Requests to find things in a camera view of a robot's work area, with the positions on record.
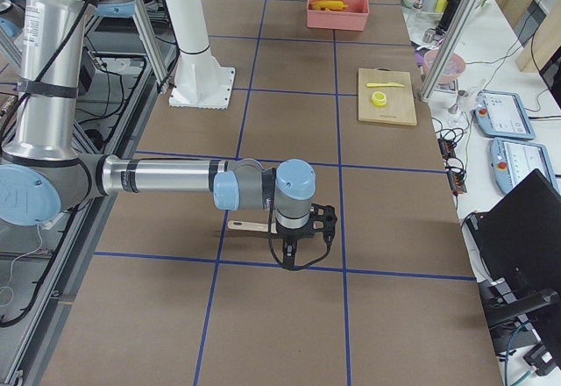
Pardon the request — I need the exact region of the wooden cutting board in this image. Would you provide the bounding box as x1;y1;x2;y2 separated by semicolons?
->
358;68;417;126

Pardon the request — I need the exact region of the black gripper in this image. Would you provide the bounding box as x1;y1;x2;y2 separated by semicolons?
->
274;204;337;269

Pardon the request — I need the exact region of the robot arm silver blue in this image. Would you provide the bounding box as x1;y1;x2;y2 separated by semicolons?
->
1;0;337;271

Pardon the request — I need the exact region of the aluminium frame post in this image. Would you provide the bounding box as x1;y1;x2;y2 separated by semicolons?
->
418;0;479;103

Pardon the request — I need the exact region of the yellow toy corn cob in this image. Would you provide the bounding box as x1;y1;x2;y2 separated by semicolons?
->
309;0;349;11

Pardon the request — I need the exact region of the black bottle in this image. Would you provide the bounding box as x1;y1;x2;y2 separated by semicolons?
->
436;0;462;35

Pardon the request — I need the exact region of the yellow plastic knife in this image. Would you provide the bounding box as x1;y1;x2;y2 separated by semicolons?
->
365;82;405;89

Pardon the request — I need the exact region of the lower teach pendant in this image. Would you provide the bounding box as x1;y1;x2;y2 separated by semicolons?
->
490;138;559;194

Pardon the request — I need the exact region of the upper teach pendant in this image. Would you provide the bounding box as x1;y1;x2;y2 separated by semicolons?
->
473;89;536;140

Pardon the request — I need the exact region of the teach pendant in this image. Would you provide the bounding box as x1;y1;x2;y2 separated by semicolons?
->
473;89;536;140
490;138;559;194

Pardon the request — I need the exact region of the pink plastic bin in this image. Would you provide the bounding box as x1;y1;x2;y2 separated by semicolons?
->
307;0;370;32

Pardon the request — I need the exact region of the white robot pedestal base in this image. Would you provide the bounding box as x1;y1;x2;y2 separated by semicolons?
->
165;0;235;110

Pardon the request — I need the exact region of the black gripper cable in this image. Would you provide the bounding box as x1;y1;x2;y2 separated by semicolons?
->
266;210;332;271

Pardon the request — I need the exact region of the black monitor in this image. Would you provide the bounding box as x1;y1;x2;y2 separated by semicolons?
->
466;169;560;298

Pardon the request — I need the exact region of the pink bowl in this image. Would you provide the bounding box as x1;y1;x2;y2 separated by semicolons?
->
423;49;466;85

